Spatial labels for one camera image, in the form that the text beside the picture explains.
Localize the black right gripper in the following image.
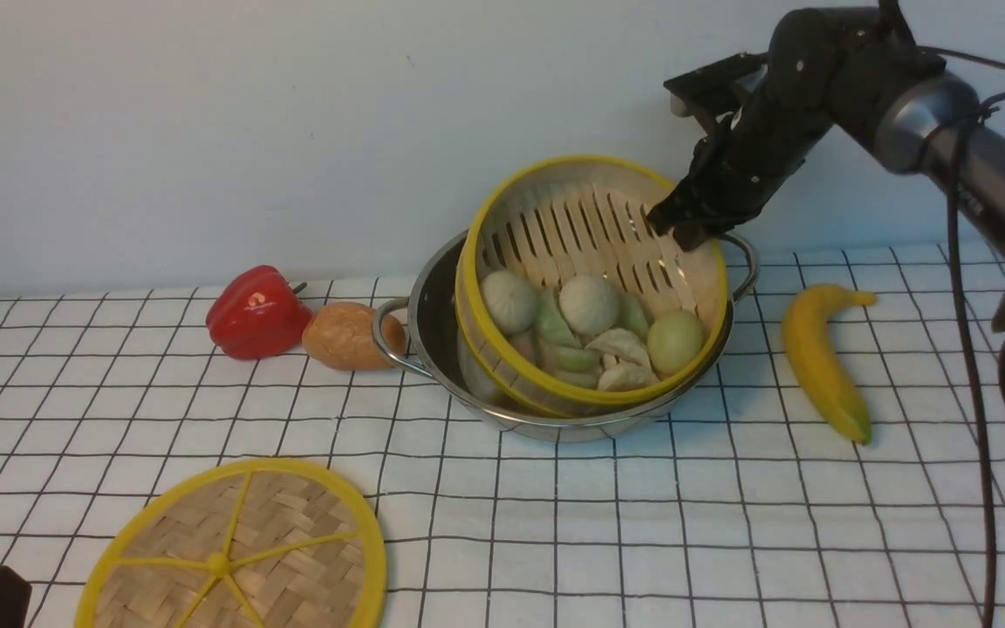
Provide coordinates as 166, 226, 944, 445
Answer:
646, 83, 833, 253

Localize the yellow rimmed bamboo steamer basket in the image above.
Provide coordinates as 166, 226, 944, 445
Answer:
455, 155, 734, 419

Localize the woven bamboo steamer lid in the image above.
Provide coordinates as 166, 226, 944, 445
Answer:
73, 458, 388, 627

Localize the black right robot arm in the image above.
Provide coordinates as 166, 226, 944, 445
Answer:
646, 1, 1005, 402

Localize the stainless steel pot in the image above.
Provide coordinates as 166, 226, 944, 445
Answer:
372, 232, 761, 444

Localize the green dumpling right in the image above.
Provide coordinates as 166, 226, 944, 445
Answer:
617, 293, 650, 342

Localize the green dumpling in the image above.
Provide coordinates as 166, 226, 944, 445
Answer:
617, 293, 650, 342
534, 287, 581, 349

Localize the pale green round bun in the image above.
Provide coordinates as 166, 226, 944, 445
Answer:
646, 310, 706, 377

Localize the white round bun middle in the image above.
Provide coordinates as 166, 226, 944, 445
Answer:
558, 275, 619, 337

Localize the white round bun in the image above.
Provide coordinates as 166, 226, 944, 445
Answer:
480, 268, 539, 337
558, 275, 619, 337

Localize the yellow banana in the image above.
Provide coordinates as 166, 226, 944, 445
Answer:
781, 283, 878, 446

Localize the white pleated dumpling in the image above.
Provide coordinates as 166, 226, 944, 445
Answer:
584, 327, 660, 391

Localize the white round bun left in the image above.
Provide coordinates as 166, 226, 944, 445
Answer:
480, 268, 539, 337

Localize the white checkered tablecloth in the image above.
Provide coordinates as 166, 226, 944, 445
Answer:
0, 245, 986, 627

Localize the brown potato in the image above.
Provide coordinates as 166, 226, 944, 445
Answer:
302, 301, 393, 371

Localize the red bell pepper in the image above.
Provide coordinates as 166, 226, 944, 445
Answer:
206, 265, 312, 361

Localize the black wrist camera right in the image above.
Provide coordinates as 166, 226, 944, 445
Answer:
663, 52, 767, 135

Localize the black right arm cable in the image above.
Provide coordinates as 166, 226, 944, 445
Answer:
917, 45, 1005, 628

